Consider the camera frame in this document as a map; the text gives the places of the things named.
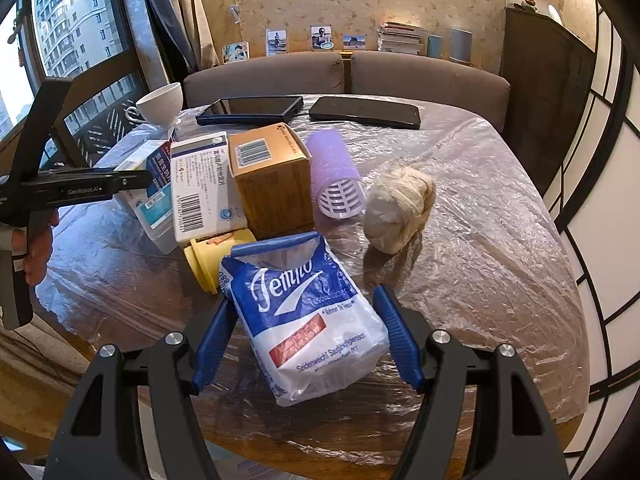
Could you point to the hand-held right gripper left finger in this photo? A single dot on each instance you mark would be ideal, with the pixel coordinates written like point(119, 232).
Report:
point(215, 345)

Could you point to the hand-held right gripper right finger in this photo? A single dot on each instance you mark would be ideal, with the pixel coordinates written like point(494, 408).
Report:
point(400, 340)

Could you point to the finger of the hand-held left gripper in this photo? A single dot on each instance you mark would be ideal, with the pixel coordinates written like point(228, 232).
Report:
point(90, 187)

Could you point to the clear packet with blue label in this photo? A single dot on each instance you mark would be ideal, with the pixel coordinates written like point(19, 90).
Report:
point(157, 215)

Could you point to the yellow plastic cup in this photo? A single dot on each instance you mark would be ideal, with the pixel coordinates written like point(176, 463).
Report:
point(205, 260)

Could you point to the blue white tissue packet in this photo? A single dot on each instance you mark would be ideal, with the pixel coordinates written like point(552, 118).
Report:
point(300, 320)

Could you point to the white medicine box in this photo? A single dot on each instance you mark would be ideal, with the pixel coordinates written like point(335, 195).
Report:
point(200, 185)

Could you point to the cream paper ball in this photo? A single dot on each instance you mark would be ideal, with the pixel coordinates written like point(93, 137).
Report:
point(395, 210)

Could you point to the brown cardboard box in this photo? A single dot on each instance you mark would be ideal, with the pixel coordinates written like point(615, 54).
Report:
point(275, 195)

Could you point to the purple hair roller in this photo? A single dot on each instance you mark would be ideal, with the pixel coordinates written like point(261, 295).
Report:
point(330, 160)

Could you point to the person's left hand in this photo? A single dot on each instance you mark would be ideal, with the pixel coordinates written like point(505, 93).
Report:
point(40, 255)

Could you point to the white fluffy cloth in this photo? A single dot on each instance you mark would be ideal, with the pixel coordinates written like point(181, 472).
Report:
point(475, 260)

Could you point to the white ceramic cup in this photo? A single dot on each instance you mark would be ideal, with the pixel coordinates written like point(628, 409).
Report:
point(160, 102)

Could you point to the window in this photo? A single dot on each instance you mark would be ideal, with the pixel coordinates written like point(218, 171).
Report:
point(75, 25)

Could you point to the black tablet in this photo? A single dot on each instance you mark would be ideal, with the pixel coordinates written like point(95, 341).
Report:
point(250, 109)

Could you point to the patterned curtain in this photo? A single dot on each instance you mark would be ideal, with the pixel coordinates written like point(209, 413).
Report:
point(190, 20)

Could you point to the small photo print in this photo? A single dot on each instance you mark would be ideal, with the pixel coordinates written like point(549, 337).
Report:
point(236, 53)
point(322, 37)
point(355, 42)
point(277, 42)

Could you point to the black tablet case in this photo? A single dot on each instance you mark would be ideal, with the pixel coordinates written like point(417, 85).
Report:
point(365, 110)

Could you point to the brown sofa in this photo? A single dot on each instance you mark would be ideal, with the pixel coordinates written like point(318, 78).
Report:
point(400, 75)

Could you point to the dark wooden cabinet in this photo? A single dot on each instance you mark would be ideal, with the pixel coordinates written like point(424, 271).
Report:
point(545, 90)

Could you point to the stack of books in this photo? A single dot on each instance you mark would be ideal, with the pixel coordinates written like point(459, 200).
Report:
point(400, 39)

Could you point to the small ornament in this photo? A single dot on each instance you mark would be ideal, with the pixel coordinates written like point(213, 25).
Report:
point(527, 3)

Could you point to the white wall hook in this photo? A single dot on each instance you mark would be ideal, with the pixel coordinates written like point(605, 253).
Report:
point(235, 15)

